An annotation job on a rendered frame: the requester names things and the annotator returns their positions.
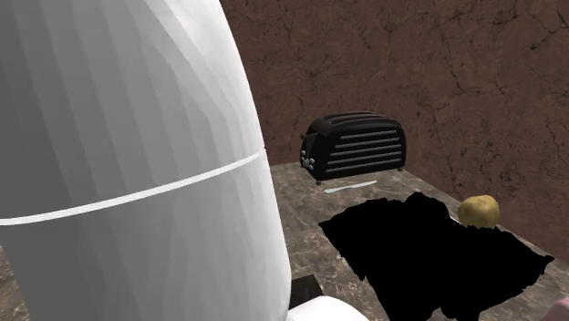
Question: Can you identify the yellow potato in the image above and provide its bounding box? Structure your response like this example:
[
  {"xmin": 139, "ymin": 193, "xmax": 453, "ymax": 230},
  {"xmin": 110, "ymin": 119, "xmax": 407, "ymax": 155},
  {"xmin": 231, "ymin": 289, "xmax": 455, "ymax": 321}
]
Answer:
[{"xmin": 456, "ymin": 194, "xmax": 502, "ymax": 230}]

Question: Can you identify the silver butter knife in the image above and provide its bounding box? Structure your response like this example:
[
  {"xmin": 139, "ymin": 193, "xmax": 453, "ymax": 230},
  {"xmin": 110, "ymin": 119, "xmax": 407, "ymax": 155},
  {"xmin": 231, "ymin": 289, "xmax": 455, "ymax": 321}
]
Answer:
[{"xmin": 323, "ymin": 180, "xmax": 378, "ymax": 195}]

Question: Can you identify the dark robot stand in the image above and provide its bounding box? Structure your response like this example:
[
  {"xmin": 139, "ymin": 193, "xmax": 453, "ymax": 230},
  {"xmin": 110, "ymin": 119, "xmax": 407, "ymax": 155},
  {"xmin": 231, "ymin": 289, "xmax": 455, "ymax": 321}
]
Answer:
[{"xmin": 288, "ymin": 274, "xmax": 325, "ymax": 310}]

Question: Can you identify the black toaster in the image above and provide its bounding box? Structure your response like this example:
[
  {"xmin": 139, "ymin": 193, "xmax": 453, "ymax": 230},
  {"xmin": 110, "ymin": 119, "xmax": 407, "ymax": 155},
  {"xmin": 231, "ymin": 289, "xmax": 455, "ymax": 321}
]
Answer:
[{"xmin": 299, "ymin": 110, "xmax": 408, "ymax": 186}]

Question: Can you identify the pink rounded object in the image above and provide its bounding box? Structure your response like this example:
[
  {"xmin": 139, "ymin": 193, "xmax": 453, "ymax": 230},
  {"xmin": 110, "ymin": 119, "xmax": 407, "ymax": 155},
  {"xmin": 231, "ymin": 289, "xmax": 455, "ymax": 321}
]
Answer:
[{"xmin": 552, "ymin": 295, "xmax": 569, "ymax": 321}]

